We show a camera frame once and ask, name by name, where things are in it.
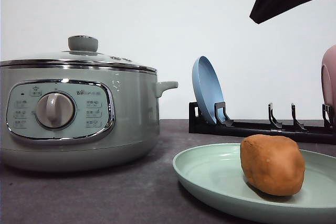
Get brown potato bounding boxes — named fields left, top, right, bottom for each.
left=240, top=134, right=305, bottom=196

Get green plate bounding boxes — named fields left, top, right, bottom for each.
left=173, top=143, right=336, bottom=224

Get glass steamer lid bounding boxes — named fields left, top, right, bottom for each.
left=0, top=35, right=157, bottom=73

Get pink plate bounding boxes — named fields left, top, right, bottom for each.
left=321, top=44, right=336, bottom=128

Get blue plate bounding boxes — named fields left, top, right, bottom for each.
left=192, top=56, right=225, bottom=125

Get black plate rack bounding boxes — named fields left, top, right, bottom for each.
left=188, top=102, right=336, bottom=144

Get green electric steamer pot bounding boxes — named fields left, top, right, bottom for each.
left=1, top=66, right=179, bottom=172

